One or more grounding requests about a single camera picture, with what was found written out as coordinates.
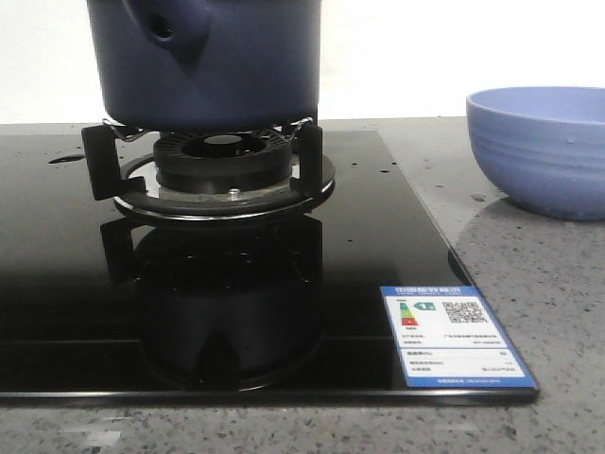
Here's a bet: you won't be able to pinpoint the dark blue cooking pot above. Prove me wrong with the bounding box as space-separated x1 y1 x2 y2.
87 1 321 131

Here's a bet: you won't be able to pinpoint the black pot support grate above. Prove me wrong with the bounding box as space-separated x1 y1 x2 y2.
81 117 336 228

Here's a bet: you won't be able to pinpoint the black gas burner head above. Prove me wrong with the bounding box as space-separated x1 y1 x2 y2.
153 133 292 194

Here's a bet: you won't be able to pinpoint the blue energy efficiency label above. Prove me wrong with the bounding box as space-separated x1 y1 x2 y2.
381 286 537 389

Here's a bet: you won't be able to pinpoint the black glass gas cooktop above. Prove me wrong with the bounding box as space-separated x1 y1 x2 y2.
1 131 539 407

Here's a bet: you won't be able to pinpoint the light blue ceramic bowl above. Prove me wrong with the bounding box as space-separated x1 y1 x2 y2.
466 86 604 221

